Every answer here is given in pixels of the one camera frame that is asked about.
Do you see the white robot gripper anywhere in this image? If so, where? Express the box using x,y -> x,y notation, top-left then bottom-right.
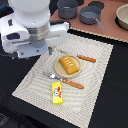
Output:
0,14 -> 70,58

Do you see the orange bread loaf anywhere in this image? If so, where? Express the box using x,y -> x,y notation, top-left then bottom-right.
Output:
59,55 -> 79,75

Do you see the yellow butter box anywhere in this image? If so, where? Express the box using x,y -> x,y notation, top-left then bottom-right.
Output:
52,82 -> 63,105

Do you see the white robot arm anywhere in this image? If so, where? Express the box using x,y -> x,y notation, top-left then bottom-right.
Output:
0,0 -> 70,58

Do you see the round beige plate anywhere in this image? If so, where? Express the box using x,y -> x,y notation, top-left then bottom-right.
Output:
55,55 -> 82,78

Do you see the grey cooking pot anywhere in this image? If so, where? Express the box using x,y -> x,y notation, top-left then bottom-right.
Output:
57,0 -> 78,19

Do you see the woven beige placemat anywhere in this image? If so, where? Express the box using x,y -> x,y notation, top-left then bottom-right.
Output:
12,34 -> 113,128

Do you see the brown stove board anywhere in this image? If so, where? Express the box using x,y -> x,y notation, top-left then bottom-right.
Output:
49,0 -> 128,43

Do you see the beige bowl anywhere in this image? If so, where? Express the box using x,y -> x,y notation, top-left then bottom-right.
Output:
116,4 -> 128,31

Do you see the fork with orange handle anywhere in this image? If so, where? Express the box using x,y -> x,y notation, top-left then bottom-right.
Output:
43,71 -> 84,89

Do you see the knife with orange handle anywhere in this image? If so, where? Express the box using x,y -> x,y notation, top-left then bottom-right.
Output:
56,49 -> 97,64

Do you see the grey saucepan with handle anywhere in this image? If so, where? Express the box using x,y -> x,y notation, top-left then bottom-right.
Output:
79,6 -> 105,30

